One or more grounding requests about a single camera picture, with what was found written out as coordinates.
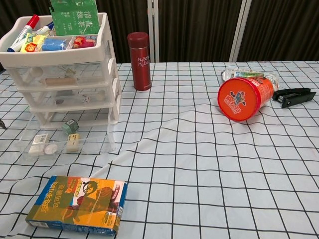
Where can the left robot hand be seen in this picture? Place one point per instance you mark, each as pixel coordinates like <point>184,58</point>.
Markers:
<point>2,123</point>

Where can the clear plastic drawer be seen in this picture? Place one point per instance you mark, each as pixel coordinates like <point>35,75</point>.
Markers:
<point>99,147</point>
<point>87,72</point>
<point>45,97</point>

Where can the green small cube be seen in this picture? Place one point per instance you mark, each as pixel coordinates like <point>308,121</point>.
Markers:
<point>70,127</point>

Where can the white drawer organizer box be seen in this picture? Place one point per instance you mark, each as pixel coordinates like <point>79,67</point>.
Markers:
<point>49,56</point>

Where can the yellow blue cookie box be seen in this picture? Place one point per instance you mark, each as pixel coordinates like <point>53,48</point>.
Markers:
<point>74,206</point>

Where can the white barcode eraser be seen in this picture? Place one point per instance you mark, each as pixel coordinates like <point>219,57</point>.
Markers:
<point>40,139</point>

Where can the white round disc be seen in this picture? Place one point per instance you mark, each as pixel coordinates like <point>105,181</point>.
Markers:
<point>50,149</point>

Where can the wooden cylinder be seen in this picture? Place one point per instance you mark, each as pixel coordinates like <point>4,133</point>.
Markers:
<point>59,81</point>

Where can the beige eraser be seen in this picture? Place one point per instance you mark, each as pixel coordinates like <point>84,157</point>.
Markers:
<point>73,142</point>

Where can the yellow lion print pack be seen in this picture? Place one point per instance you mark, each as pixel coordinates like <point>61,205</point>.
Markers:
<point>30,47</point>

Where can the white dice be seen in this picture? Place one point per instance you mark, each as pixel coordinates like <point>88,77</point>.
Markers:
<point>85,100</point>

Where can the yellow green-print pack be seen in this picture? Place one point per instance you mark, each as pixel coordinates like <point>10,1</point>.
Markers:
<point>32,37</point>

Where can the blue small packet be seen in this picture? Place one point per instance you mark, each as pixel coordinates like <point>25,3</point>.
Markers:
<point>53,44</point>

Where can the blue-capped whiteboard marker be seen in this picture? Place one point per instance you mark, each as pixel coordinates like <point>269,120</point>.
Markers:
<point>45,29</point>

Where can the red-capped whiteboard marker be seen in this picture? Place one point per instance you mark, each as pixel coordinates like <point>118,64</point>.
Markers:
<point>33,21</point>

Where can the red small packet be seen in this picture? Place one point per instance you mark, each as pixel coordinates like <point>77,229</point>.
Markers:
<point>83,41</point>

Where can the green tea packet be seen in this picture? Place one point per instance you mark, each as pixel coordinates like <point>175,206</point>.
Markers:
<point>74,17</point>

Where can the dark red thermos bottle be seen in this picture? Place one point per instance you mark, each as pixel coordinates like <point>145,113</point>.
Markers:
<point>140,64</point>

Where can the dark folding screen partition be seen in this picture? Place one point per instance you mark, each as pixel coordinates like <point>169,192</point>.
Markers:
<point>199,30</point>

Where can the orange instant noodle cup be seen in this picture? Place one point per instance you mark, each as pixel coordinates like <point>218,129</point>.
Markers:
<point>236,99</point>

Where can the silver snack packet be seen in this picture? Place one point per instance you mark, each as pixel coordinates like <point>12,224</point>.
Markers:
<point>246,74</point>

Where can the black stapler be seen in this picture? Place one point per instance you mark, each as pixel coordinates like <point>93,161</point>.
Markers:
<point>294,97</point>

